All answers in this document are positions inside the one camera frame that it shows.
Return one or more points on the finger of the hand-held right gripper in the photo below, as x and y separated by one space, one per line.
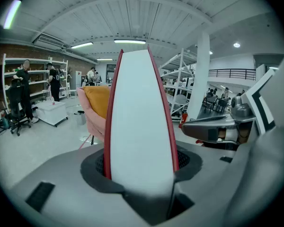
198 129

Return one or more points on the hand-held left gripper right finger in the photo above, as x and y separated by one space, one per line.
208 185

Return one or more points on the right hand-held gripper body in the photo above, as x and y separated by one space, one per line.
258 107

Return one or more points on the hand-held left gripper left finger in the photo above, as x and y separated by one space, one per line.
68 197

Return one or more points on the red book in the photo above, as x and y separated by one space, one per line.
142 115

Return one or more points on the pink armchair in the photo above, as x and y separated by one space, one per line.
91 117

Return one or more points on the red fire extinguisher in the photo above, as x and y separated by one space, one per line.
183 120

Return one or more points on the white round chair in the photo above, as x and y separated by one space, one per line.
181 100

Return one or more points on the white shelving rack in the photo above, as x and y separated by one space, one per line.
38 61
177 86

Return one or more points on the white pillar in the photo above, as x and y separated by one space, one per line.
201 79

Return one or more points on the round ceiling light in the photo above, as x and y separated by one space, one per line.
236 45

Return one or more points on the white bucket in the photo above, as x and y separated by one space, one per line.
79 118

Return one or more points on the white storage box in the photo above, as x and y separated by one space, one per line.
52 113

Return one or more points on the orange cushion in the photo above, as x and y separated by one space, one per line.
98 100

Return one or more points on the black office chair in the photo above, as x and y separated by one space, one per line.
15 107

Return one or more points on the long ceiling light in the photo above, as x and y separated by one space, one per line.
81 45
104 59
11 14
129 41

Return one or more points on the white fridge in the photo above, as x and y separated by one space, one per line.
75 83

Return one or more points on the ceiling air conditioner unit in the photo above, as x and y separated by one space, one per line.
48 41

